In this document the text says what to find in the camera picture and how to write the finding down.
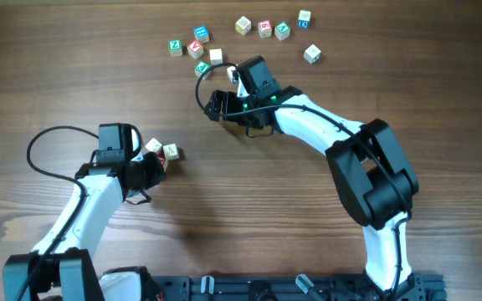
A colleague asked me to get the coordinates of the red M letter block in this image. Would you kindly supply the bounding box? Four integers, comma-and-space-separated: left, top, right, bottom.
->
157, 153, 169, 171

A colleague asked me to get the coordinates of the animal picture red block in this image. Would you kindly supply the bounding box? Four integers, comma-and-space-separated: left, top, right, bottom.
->
146, 138, 163, 154

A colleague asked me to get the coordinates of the white block blue side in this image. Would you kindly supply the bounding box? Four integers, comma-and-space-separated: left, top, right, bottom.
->
227, 65, 238, 84

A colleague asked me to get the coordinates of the letter A wooden block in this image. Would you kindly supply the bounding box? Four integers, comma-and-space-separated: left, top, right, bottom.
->
162, 144, 180, 161

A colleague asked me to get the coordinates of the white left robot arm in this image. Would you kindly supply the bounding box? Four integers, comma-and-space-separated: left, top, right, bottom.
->
3, 152, 166, 300

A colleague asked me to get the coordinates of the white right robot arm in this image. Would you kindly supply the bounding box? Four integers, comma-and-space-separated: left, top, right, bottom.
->
201, 86, 418, 300

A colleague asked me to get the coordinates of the green E letter block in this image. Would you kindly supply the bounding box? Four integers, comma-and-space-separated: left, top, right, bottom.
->
194, 61, 211, 79

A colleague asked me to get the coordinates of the plain top wooden block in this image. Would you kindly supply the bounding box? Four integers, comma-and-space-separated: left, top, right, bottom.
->
209, 48, 223, 65

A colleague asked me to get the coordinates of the red V letter block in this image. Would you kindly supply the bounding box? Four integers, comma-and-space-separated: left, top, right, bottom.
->
187, 40, 204, 59

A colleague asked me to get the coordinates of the blue top wooden block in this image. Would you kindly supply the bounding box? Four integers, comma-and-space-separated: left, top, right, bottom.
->
193, 25, 210, 43

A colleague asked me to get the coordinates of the yellow sided wooden block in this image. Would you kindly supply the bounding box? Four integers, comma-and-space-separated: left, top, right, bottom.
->
235, 16, 252, 36

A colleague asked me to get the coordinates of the green Z letter block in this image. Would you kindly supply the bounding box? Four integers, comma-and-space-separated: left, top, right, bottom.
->
169, 39, 183, 57

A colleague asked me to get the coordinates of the red 6 number block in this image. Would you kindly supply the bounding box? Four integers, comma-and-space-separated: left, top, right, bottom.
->
258, 20, 273, 38

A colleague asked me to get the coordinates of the green N letter block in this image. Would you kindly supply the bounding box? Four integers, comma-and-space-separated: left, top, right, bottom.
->
274, 21, 291, 41

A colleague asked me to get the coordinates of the white block green side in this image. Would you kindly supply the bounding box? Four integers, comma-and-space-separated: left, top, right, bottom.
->
304, 44, 321, 64

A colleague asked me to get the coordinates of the blue sided far block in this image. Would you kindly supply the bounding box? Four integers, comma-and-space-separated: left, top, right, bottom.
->
297, 10, 311, 28

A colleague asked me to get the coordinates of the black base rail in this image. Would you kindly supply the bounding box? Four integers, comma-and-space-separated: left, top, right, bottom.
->
153, 273, 448, 301

